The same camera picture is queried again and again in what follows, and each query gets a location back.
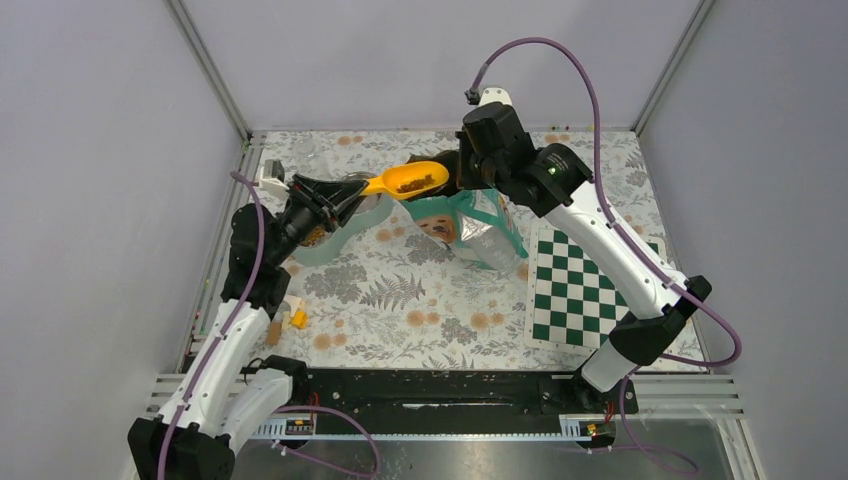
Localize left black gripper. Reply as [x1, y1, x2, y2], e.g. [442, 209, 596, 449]
[269, 173, 370, 265]

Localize orange plastic scoop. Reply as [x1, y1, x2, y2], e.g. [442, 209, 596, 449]
[361, 161, 450, 200]

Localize green dog food bag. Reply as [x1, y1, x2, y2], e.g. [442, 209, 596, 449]
[401, 189, 528, 271]

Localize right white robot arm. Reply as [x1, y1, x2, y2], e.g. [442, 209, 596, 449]
[404, 101, 712, 412]

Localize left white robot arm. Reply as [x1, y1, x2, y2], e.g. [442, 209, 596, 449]
[128, 173, 368, 479]

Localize green double pet bowl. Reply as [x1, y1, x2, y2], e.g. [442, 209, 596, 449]
[293, 194, 394, 267]

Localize clear plastic bottle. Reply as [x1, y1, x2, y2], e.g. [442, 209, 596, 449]
[292, 132, 330, 179]

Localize white toy block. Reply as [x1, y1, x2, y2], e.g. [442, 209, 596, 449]
[280, 295, 303, 318]

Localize yellow toy block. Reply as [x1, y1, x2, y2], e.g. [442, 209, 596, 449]
[290, 310, 308, 330]

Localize floral tablecloth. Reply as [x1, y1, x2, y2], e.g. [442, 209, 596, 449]
[247, 130, 672, 370]

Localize brown wooden block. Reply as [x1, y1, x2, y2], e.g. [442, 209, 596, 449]
[264, 322, 283, 346]

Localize green white chessboard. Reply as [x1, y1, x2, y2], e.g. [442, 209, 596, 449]
[523, 220, 628, 357]

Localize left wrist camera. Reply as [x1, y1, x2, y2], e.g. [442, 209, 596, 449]
[257, 160, 289, 198]

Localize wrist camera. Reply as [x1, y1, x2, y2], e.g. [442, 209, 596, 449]
[477, 86, 512, 107]
[257, 160, 289, 198]

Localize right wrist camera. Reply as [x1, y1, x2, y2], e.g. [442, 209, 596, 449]
[477, 86, 512, 107]

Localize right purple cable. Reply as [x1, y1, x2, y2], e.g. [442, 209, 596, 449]
[465, 37, 743, 478]

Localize purple cable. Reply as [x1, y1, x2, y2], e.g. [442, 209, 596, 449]
[155, 170, 380, 480]
[465, 37, 743, 478]

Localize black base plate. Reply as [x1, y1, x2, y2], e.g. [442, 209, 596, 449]
[246, 352, 639, 435]

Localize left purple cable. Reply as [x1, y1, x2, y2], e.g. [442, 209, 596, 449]
[155, 170, 380, 480]

